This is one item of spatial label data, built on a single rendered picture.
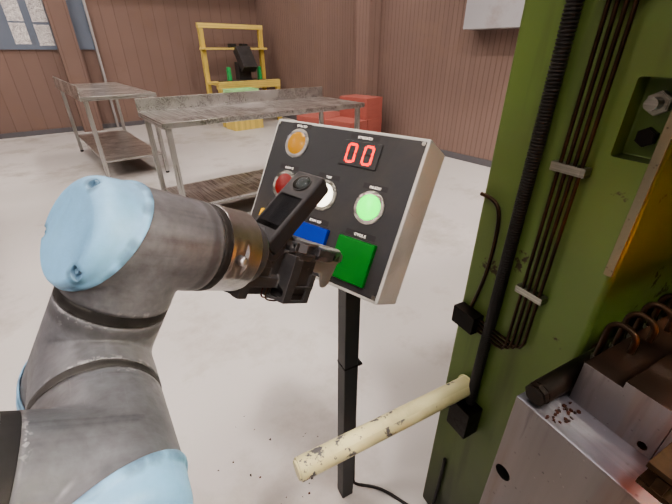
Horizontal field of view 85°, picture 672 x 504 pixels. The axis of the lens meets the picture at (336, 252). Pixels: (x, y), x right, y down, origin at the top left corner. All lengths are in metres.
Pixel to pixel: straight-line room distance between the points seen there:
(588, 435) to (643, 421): 0.06
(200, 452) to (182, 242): 1.37
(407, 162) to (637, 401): 0.43
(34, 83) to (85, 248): 8.25
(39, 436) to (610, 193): 0.66
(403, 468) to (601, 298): 1.05
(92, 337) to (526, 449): 0.54
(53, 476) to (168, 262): 0.15
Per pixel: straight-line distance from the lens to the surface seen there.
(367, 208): 0.63
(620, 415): 0.58
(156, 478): 0.26
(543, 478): 0.63
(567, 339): 0.76
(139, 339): 0.36
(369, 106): 5.73
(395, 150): 0.64
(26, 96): 8.55
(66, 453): 0.27
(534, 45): 0.72
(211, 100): 3.75
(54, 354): 0.36
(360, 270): 0.61
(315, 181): 0.47
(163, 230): 0.32
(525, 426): 0.60
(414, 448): 1.60
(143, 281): 0.33
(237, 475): 1.56
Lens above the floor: 1.32
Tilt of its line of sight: 29 degrees down
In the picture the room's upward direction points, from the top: straight up
